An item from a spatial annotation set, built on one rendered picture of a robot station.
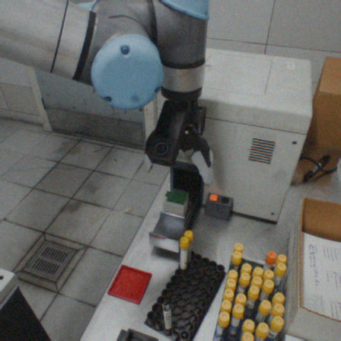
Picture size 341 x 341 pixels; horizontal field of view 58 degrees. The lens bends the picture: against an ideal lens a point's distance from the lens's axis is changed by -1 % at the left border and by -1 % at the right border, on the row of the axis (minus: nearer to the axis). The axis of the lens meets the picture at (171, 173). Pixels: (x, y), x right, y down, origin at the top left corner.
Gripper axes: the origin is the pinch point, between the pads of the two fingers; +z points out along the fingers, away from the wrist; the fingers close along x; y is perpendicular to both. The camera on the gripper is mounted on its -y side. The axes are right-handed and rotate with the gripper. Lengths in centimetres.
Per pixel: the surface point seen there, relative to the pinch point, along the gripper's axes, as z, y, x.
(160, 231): 11.0, -5.4, 1.8
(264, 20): 3, 140, -4
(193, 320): 13.5, -20.8, -10.0
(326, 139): 12, 46, -35
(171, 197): 4.3, -1.0, 0.8
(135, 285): 14.7, -17.0, 3.0
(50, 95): 67, 134, 145
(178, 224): 10.4, -2.6, -1.3
